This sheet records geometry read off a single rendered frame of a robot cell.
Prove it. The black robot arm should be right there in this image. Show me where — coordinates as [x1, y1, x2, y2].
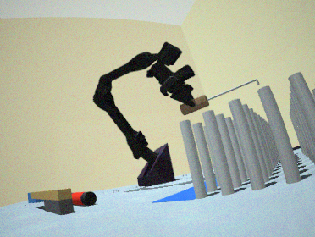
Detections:
[93, 42, 195, 165]

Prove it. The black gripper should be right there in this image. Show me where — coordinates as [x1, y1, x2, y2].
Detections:
[158, 69, 195, 107]

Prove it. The blue tape strip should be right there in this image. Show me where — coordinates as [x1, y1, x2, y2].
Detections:
[152, 187, 196, 203]

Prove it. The blue block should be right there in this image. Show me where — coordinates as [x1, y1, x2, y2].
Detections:
[27, 193, 44, 203]

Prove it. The red and black cylinder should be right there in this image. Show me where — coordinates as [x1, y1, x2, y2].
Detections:
[71, 191, 97, 206]

